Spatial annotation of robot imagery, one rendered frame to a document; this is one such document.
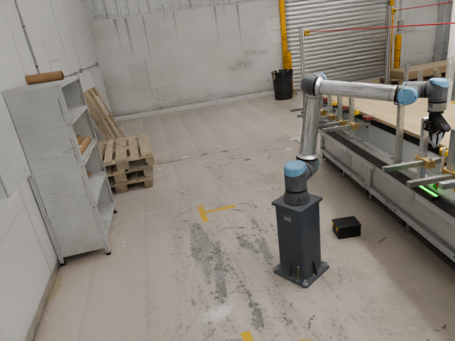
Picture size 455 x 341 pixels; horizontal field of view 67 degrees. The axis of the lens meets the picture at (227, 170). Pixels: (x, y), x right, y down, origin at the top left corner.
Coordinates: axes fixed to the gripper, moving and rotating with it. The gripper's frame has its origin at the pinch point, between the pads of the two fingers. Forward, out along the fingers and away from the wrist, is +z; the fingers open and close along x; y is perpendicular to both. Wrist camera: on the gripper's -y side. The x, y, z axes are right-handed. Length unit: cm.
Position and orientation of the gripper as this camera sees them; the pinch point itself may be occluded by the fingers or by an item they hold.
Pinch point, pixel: (435, 145)
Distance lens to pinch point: 226.1
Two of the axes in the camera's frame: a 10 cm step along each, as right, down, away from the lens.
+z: 1.3, 9.2, 3.7
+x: -9.8, 1.6, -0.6
